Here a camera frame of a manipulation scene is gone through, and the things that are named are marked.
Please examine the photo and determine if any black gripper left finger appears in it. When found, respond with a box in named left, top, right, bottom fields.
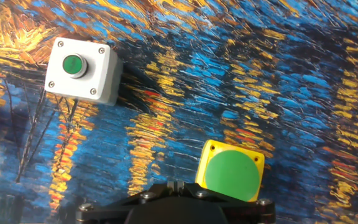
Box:
left=75, top=182, right=177, bottom=224

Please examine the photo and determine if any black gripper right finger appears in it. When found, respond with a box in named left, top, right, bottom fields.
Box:
left=175, top=182, right=276, bottom=224

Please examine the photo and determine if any yellow box green mushroom button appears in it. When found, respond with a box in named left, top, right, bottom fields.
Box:
left=195, top=139, right=265, bottom=203

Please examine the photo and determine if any white box green button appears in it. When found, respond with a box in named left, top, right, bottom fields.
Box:
left=44, top=37, right=124, bottom=106

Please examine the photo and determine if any starry night painting cloth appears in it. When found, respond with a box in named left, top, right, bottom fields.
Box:
left=0, top=0, right=358, bottom=224

